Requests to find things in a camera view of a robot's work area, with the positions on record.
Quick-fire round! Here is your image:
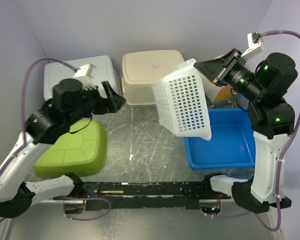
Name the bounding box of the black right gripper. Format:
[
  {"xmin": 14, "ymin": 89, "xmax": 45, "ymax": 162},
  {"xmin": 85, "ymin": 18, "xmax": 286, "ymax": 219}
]
[{"xmin": 194, "ymin": 47, "xmax": 266, "ymax": 101}]

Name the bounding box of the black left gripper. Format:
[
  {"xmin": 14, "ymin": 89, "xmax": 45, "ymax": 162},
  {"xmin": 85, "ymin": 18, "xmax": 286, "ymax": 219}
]
[{"xmin": 66, "ymin": 80, "xmax": 127, "ymax": 127}]

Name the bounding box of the cream perforated basket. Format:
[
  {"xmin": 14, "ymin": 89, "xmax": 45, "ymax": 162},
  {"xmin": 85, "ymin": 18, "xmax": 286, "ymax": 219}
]
[{"xmin": 121, "ymin": 50, "xmax": 184, "ymax": 107}]

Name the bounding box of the green plastic tub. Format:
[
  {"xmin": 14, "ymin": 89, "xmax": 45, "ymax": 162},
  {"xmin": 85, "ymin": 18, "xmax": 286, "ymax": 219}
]
[{"xmin": 33, "ymin": 120, "xmax": 108, "ymax": 177}]

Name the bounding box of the white translucent plastic bin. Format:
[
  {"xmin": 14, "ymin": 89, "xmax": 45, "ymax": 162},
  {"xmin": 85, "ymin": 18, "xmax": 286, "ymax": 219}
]
[{"xmin": 43, "ymin": 55, "xmax": 122, "ymax": 101}]

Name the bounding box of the blue plastic tub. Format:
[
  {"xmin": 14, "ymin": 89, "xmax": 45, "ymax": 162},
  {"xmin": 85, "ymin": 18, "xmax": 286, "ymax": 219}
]
[{"xmin": 184, "ymin": 108, "xmax": 256, "ymax": 170}]

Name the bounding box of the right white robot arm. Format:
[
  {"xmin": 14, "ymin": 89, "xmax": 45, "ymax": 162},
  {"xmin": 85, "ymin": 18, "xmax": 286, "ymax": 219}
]
[{"xmin": 193, "ymin": 49, "xmax": 298, "ymax": 214}]

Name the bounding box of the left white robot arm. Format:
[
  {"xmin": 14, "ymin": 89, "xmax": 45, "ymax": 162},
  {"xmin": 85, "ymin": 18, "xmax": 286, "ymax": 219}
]
[{"xmin": 0, "ymin": 78, "xmax": 126, "ymax": 219}]

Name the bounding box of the cream cylindrical bucket orange rim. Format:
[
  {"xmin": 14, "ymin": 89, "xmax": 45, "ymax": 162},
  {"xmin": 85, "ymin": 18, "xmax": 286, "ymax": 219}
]
[{"xmin": 200, "ymin": 74, "xmax": 234, "ymax": 107}]

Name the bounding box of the brass pencil-like rod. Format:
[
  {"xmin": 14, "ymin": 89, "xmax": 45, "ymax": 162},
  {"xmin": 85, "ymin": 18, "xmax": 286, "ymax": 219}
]
[{"xmin": 100, "ymin": 190, "xmax": 125, "ymax": 195}]

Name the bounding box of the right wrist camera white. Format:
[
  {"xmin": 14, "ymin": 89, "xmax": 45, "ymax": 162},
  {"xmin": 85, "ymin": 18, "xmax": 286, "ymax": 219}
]
[{"xmin": 241, "ymin": 31, "xmax": 264, "ymax": 61}]

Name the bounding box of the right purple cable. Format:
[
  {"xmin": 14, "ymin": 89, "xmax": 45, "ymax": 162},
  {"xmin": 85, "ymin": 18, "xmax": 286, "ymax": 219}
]
[{"xmin": 204, "ymin": 29, "xmax": 300, "ymax": 232}]

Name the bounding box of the aluminium rail frame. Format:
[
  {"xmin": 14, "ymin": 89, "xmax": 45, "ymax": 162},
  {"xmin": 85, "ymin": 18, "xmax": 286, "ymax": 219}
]
[{"xmin": 0, "ymin": 181, "xmax": 283, "ymax": 240}]

